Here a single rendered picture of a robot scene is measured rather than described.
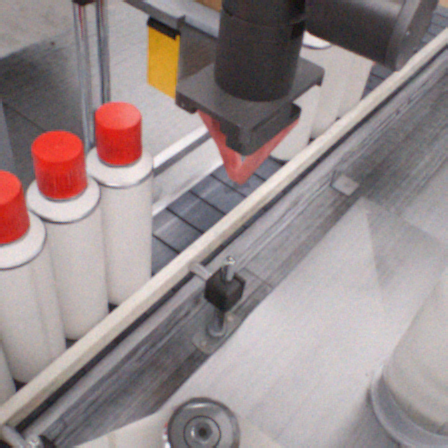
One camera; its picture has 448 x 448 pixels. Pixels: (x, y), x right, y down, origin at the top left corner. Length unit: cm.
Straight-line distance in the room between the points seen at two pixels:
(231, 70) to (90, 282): 20
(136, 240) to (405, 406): 25
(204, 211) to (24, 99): 35
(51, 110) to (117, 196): 43
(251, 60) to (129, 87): 53
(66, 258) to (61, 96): 47
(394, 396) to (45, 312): 28
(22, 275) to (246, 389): 22
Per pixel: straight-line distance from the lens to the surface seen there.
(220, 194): 66
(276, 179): 64
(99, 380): 52
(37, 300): 43
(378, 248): 65
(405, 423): 52
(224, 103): 40
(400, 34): 33
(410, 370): 47
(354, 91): 78
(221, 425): 30
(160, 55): 46
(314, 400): 53
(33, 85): 91
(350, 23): 34
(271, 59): 39
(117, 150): 42
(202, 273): 54
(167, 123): 83
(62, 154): 39
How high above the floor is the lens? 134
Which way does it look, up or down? 47 degrees down
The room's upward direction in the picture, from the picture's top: 9 degrees clockwise
